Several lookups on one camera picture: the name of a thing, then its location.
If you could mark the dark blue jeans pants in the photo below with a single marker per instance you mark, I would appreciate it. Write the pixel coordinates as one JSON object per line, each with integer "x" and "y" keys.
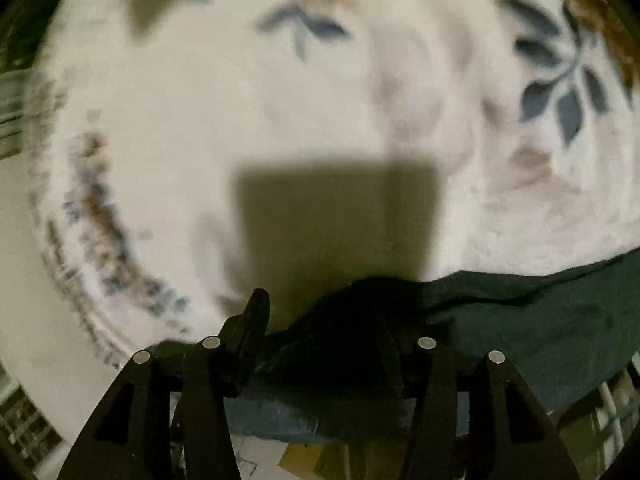
{"x": 525, "y": 320}

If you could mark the bed with floral cover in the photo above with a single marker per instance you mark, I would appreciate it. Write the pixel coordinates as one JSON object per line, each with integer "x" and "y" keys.
{"x": 175, "y": 135}

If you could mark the grey-green striped curtain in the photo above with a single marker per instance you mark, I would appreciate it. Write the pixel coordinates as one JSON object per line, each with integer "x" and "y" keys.
{"x": 10, "y": 115}

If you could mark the pale plaid cloth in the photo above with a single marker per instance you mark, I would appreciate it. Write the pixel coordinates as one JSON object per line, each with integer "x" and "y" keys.
{"x": 25, "y": 422}

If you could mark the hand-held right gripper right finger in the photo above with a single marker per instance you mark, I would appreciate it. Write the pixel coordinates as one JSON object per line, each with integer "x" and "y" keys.
{"x": 436, "y": 385}

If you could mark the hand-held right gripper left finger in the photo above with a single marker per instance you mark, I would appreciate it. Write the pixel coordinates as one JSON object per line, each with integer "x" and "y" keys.
{"x": 250, "y": 332}

